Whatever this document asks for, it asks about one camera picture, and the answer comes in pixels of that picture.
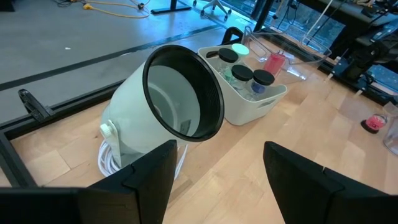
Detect white coiled lamp cable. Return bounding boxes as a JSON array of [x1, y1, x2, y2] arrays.
[[97, 139, 189, 181]]

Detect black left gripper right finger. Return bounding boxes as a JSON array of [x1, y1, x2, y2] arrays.
[[263, 141, 398, 224]]

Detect black frame clamp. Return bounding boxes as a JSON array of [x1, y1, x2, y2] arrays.
[[221, 26, 245, 46], [17, 88, 55, 123]]

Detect black-lid jar red contents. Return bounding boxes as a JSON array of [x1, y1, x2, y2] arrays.
[[360, 113, 389, 134]]

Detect red cube adapter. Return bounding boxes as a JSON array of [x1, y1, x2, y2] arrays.
[[262, 52, 287, 77]]

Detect yellow extension cable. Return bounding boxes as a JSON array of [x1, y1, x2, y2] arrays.
[[82, 0, 152, 19]]

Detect mint-lid jar green contents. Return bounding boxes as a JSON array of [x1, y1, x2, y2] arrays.
[[222, 42, 250, 83]]

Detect white plastic bin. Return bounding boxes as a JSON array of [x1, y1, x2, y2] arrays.
[[197, 44, 289, 127]]

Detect black-lid jar violet contents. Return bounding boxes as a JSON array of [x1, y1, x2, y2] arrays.
[[247, 68, 276, 100]]

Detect clear plastic tray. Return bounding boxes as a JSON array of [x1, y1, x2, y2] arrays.
[[241, 26, 333, 85], [382, 102, 398, 156]]

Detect black aluminium table frame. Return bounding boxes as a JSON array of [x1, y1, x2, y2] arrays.
[[0, 26, 398, 187]]

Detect grey office chair base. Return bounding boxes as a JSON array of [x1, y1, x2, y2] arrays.
[[192, 0, 233, 16]]

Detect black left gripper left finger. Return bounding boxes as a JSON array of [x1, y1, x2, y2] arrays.
[[77, 139, 178, 224]]

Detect black flat stand base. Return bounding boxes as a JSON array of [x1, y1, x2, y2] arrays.
[[150, 0, 192, 15]]

